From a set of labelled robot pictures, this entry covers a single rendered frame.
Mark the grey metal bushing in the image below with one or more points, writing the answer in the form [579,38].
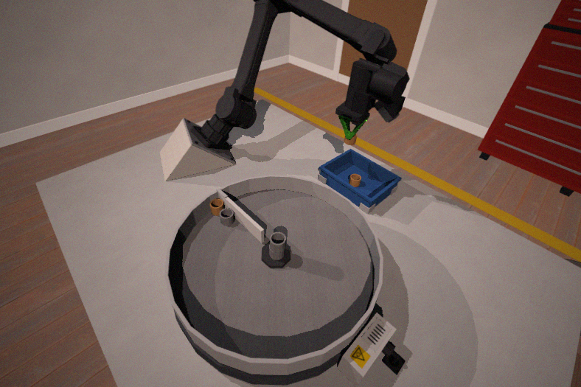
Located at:
[276,256]
[277,236]
[227,216]

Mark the blue crate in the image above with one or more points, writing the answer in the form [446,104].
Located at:
[375,179]

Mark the bronze bushing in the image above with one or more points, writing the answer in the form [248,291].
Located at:
[355,180]
[216,207]
[351,141]

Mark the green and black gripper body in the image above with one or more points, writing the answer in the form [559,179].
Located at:
[345,108]

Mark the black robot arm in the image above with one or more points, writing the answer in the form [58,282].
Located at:
[387,83]

